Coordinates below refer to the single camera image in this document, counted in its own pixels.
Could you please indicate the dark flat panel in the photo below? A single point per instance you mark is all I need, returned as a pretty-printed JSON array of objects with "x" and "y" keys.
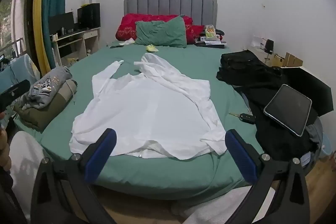
[{"x": 307, "y": 79}]

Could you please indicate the black phone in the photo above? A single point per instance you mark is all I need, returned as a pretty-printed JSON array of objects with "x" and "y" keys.
[{"x": 116, "y": 46}]

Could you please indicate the black speaker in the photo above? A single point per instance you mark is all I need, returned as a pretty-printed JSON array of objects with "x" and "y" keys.
[{"x": 269, "y": 47}]

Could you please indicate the black monitor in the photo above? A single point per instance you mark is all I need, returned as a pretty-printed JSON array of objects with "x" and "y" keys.
[{"x": 61, "y": 23}]

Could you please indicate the grey printed hoodie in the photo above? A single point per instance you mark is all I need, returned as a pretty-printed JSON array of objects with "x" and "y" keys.
[{"x": 50, "y": 85}]

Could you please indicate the white papers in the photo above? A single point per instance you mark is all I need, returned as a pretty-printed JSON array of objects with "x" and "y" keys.
[{"x": 126, "y": 42}]

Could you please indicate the olive green folded garment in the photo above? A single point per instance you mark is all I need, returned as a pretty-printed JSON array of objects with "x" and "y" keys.
[{"x": 52, "y": 108}]

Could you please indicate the white small box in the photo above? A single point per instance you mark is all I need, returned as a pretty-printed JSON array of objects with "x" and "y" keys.
[{"x": 257, "y": 42}]

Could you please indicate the white shirt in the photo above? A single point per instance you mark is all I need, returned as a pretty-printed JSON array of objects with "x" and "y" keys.
[{"x": 147, "y": 113}]

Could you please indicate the blue jeans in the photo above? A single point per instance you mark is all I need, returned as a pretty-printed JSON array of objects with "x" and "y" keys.
[{"x": 315, "y": 132}]

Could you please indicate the pile of books and papers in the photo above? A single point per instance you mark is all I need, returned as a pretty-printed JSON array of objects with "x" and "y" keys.
[{"x": 211, "y": 42}]

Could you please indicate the red quilt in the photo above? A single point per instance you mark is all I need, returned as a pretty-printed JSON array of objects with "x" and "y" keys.
[{"x": 126, "y": 27}]

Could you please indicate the cardboard box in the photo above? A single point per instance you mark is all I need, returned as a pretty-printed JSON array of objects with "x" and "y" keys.
[
  {"x": 293, "y": 60},
  {"x": 277, "y": 60}
]

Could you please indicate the black car key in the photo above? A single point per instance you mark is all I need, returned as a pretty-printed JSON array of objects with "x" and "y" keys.
[{"x": 246, "y": 118}]

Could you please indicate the light blue bin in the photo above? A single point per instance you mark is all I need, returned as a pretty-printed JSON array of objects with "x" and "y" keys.
[{"x": 329, "y": 146}]

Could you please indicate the beige computer desk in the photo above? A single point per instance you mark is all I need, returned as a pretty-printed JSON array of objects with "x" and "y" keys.
[{"x": 78, "y": 43}]

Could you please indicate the green snack box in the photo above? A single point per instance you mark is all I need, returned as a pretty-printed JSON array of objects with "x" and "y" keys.
[{"x": 210, "y": 32}]

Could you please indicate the teal curtain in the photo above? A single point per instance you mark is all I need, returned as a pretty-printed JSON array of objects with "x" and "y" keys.
[{"x": 55, "y": 3}]

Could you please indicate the black spread garment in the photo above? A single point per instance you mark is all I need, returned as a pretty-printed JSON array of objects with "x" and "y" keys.
[{"x": 273, "y": 140}]

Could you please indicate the grey padded headboard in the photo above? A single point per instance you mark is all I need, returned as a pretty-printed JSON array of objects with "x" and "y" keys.
[{"x": 170, "y": 1}]

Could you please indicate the grey tablet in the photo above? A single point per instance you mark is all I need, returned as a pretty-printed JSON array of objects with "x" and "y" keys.
[{"x": 287, "y": 108}]

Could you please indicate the small yellow cloth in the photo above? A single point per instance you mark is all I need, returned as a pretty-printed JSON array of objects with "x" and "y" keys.
[{"x": 152, "y": 48}]

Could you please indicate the green pillow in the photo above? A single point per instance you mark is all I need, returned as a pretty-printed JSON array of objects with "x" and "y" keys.
[{"x": 160, "y": 33}]

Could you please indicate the person's left hand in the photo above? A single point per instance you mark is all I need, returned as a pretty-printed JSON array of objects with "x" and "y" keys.
[{"x": 3, "y": 150}]

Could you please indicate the yellow curtain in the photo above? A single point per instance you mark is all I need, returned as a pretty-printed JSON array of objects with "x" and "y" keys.
[{"x": 40, "y": 16}]

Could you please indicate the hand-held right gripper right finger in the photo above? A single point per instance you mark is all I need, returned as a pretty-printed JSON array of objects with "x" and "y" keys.
[{"x": 241, "y": 158}]

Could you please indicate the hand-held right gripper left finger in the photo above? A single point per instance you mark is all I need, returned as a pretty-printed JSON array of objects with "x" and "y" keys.
[{"x": 101, "y": 158}]

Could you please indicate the black computer tower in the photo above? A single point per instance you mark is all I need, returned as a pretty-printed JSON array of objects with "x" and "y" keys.
[{"x": 89, "y": 15}]

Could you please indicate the bed with green sheet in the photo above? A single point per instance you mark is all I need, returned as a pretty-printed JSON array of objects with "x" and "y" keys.
[{"x": 162, "y": 176}]

